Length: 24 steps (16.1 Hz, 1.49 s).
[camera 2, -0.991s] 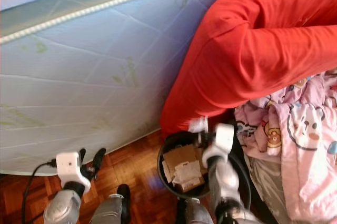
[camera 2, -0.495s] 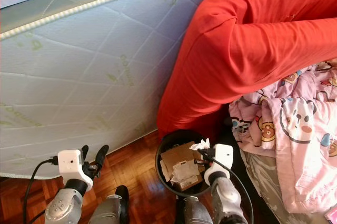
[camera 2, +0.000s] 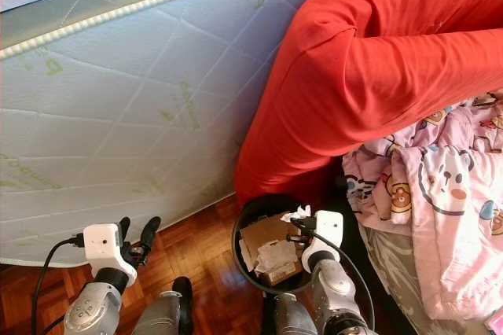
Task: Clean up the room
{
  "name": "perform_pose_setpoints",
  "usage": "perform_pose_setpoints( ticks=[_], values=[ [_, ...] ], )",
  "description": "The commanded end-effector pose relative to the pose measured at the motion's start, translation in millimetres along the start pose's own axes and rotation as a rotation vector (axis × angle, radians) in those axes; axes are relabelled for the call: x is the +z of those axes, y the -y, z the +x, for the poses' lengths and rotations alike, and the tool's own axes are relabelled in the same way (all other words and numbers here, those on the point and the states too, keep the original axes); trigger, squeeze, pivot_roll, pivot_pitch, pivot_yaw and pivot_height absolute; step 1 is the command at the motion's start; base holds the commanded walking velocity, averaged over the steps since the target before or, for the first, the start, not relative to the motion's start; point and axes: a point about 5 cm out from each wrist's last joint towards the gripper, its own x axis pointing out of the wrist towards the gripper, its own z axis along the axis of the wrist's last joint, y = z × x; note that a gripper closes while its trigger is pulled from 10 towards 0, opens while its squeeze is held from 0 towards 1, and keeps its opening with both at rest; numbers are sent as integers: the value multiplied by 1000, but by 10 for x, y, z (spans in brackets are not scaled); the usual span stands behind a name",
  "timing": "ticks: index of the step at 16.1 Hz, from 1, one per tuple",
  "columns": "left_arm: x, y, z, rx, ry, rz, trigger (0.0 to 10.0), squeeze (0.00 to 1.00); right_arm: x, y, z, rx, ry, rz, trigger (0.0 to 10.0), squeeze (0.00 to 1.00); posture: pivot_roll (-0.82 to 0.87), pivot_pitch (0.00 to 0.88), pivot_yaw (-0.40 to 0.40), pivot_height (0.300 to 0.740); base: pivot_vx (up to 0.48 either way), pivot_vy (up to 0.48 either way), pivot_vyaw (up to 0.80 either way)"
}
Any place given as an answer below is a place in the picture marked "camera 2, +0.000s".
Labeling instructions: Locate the grey left robot leg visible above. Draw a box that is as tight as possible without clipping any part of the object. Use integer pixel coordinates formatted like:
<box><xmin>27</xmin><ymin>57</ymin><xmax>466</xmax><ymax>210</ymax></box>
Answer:
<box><xmin>132</xmin><ymin>276</ymin><xmax>195</xmax><ymax>335</ymax></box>

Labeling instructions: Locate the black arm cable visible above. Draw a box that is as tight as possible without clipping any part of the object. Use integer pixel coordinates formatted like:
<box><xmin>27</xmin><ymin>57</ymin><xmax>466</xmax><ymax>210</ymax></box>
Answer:
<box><xmin>291</xmin><ymin>229</ymin><xmax>376</xmax><ymax>328</ymax></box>
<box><xmin>31</xmin><ymin>233</ymin><xmax>87</xmax><ymax>335</ymax></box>

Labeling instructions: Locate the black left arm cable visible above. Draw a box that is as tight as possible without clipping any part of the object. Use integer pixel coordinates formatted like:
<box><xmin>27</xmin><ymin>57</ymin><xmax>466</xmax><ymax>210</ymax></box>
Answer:
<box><xmin>31</xmin><ymin>233</ymin><xmax>87</xmax><ymax>335</ymax></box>

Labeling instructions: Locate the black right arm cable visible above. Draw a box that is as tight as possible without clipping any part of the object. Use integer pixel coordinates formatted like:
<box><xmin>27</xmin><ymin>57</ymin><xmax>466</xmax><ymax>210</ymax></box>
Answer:
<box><xmin>291</xmin><ymin>229</ymin><xmax>376</xmax><ymax>328</ymax></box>

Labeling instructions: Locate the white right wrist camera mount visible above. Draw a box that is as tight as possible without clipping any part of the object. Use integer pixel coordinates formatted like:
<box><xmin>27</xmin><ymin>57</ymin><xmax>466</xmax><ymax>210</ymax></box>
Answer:
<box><xmin>307</xmin><ymin>210</ymin><xmax>345</xmax><ymax>273</ymax></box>

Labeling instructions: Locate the black round waste bin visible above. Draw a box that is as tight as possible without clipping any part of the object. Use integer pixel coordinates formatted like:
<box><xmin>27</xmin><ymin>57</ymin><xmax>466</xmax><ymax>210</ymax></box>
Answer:
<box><xmin>232</xmin><ymin>193</ymin><xmax>362</xmax><ymax>298</ymax></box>

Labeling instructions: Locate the large red fabric cushion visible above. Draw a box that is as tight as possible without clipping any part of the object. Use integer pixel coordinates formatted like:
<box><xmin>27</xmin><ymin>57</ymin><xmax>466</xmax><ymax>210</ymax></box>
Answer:
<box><xmin>233</xmin><ymin>0</ymin><xmax>503</xmax><ymax>210</ymax></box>

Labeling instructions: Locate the brown cardboard box piece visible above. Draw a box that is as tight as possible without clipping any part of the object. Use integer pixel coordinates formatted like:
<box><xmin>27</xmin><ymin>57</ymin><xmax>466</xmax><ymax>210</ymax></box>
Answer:
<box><xmin>238</xmin><ymin>213</ymin><xmax>303</xmax><ymax>287</ymax></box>

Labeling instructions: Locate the white tissue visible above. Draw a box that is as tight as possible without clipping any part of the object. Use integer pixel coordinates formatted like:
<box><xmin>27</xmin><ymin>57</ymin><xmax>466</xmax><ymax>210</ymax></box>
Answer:
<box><xmin>281</xmin><ymin>205</ymin><xmax>313</xmax><ymax>226</ymax></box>

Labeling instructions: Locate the grey right robot leg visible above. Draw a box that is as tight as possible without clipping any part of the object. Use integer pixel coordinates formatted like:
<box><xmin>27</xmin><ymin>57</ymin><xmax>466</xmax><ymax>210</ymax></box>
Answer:
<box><xmin>263</xmin><ymin>292</ymin><xmax>319</xmax><ymax>335</ymax></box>

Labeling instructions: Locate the white paper wrapper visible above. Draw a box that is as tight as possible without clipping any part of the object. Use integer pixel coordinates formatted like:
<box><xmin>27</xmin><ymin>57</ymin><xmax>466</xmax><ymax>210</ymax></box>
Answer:
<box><xmin>251</xmin><ymin>239</ymin><xmax>299</xmax><ymax>274</ymax></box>

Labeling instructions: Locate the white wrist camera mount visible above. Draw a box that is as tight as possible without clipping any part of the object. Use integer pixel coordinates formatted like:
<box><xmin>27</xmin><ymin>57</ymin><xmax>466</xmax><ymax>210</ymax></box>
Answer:
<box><xmin>307</xmin><ymin>210</ymin><xmax>345</xmax><ymax>273</ymax></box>
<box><xmin>83</xmin><ymin>223</ymin><xmax>138</xmax><ymax>287</ymax></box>

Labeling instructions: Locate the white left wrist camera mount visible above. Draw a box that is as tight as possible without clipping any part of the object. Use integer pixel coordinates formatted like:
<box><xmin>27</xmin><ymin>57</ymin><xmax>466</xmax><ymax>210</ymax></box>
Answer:
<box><xmin>83</xmin><ymin>223</ymin><xmax>138</xmax><ymax>287</ymax></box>

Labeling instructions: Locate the green white quilted mattress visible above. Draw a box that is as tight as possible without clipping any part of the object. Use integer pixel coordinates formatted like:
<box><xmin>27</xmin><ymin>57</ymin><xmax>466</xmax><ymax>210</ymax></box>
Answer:
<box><xmin>0</xmin><ymin>0</ymin><xmax>394</xmax><ymax>267</ymax></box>

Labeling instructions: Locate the pink cartoon print blanket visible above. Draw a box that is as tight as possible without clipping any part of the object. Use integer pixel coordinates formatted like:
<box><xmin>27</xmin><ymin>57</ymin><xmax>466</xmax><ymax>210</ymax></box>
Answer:
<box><xmin>342</xmin><ymin>91</ymin><xmax>503</xmax><ymax>322</ymax></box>

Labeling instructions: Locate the grey robot leg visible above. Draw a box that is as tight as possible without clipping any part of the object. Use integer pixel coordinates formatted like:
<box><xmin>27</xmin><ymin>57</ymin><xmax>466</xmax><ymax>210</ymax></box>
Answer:
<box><xmin>263</xmin><ymin>292</ymin><xmax>319</xmax><ymax>335</ymax></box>
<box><xmin>132</xmin><ymin>276</ymin><xmax>195</xmax><ymax>335</ymax></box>

